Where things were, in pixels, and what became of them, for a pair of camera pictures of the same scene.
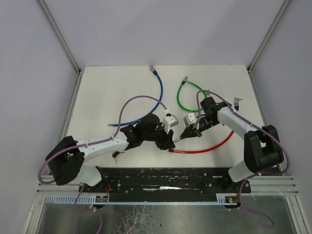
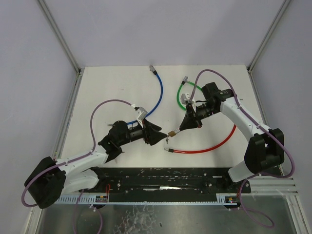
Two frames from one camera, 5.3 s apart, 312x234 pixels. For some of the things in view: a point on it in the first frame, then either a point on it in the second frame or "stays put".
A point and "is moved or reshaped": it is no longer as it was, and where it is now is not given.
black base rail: x=127 y=184 stays put
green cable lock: x=185 y=80 stays put
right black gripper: x=194 y=130 → x=192 y=116
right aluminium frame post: x=267 y=36 stays put
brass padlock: x=175 y=137 is moved or reshaped
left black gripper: x=165 y=139 → x=146 y=132
